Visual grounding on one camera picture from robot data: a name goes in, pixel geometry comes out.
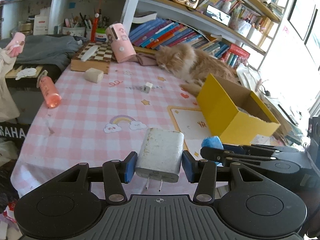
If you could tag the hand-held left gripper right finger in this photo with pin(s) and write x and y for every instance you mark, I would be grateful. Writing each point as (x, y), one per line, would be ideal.
(188, 166)

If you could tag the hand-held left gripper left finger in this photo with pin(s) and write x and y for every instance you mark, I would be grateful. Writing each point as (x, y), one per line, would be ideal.
(130, 166)

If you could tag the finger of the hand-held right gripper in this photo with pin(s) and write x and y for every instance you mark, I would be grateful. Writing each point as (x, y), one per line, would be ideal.
(232, 148)
(215, 152)

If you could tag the blue plush toy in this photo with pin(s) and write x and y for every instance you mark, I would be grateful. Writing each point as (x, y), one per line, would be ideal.
(212, 142)

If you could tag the white charger plug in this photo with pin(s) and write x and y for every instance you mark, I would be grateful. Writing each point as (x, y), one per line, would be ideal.
(160, 152)

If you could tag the yellow cardboard box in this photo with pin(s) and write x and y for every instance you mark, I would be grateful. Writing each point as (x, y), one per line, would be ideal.
(225, 115)

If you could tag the pink checkered desktop tablecloth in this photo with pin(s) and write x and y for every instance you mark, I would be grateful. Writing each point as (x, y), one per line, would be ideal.
(87, 110)

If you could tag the small white eraser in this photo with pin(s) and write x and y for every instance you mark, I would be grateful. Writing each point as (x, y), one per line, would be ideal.
(148, 87)

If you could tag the row of small red green books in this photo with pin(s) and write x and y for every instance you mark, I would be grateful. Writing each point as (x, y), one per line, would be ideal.
(231, 60)

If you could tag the orange fluffy cat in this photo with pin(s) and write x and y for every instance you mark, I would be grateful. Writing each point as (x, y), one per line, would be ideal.
(200, 65)

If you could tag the thick red book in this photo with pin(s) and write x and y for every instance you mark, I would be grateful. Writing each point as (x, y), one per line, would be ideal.
(240, 51)

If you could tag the beige rounded block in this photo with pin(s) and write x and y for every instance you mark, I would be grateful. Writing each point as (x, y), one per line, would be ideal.
(93, 75)

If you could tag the mauve folded cloth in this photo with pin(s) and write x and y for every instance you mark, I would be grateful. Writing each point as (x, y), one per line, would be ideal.
(147, 59)

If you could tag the wooden chessboard box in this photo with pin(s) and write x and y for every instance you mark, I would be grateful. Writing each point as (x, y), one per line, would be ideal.
(95, 63)

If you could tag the pink translucent bottle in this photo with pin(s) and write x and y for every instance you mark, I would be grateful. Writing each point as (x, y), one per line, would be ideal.
(50, 92)

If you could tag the white plastic strip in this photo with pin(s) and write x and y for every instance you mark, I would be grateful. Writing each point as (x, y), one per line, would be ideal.
(89, 53)

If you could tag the black electronic keyboard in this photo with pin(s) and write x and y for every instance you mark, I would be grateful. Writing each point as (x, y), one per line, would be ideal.
(12, 132)

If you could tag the pink cylindrical container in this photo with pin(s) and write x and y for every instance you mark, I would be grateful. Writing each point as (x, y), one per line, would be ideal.
(121, 42)

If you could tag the row of colourful books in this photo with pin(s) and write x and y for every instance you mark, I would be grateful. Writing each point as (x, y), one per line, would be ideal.
(170, 35)

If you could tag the grey cloth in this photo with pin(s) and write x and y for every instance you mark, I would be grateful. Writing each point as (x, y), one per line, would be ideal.
(45, 47)

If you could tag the cream cloth bag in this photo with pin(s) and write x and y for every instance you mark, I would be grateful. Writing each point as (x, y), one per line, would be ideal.
(6, 87)

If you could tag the white pen holder with pens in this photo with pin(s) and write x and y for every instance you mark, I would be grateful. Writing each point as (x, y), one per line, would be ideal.
(73, 30)

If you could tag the white wooden bookshelf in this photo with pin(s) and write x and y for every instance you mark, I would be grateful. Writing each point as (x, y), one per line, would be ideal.
(130, 5)

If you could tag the white paper carton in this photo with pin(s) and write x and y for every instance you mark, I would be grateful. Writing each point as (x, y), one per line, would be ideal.
(41, 26)

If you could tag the pink plush doll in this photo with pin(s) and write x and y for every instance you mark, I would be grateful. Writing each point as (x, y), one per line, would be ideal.
(16, 43)

